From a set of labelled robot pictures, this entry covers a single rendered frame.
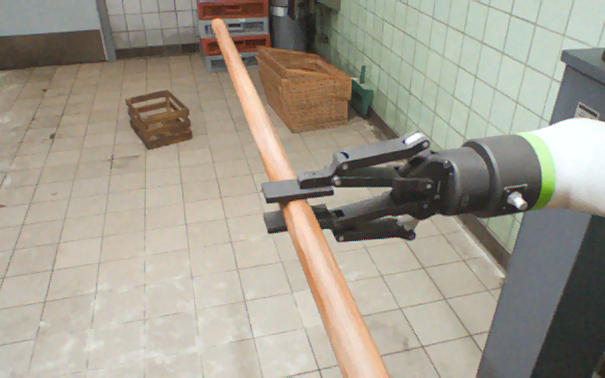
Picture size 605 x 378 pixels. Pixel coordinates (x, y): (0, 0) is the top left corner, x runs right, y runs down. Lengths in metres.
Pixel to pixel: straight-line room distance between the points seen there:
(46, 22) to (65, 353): 3.58
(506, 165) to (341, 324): 0.28
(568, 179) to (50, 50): 4.89
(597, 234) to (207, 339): 1.39
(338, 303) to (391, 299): 1.74
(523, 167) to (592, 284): 0.67
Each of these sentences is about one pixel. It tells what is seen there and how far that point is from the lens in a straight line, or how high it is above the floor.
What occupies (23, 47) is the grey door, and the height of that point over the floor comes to 0.19.
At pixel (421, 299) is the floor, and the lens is 2.16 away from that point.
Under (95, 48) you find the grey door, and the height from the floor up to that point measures 0.13.
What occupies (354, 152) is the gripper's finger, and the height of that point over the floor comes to 1.24.
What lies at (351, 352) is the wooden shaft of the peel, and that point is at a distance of 0.36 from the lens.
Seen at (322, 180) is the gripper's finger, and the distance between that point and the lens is 0.51.
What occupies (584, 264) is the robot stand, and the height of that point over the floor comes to 0.82.
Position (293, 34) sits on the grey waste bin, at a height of 0.27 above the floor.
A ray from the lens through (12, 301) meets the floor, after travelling 2.41.
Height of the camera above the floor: 1.48
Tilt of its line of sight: 32 degrees down
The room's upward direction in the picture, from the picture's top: straight up
